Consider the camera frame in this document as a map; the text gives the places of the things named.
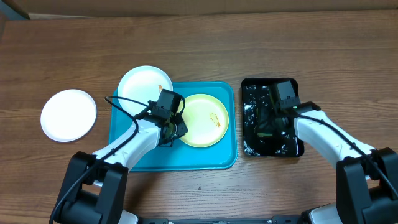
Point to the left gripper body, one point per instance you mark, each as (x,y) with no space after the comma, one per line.
(181,128)

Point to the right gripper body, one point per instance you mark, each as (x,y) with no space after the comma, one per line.
(270,125)

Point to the yellow plate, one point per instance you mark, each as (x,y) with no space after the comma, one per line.
(206,119)

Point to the green yellow sponge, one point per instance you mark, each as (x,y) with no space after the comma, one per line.
(264,135)

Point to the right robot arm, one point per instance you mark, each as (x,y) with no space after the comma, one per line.
(366,178)

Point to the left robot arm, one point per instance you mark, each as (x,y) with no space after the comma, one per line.
(94,185)

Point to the black water tray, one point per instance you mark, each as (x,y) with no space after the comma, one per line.
(257,93)

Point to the teal plastic tray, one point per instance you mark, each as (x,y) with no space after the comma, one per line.
(181,156)

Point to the white plate with orange stain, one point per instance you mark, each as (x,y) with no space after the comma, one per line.
(142,84)

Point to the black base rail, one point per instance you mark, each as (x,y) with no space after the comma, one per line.
(278,219)

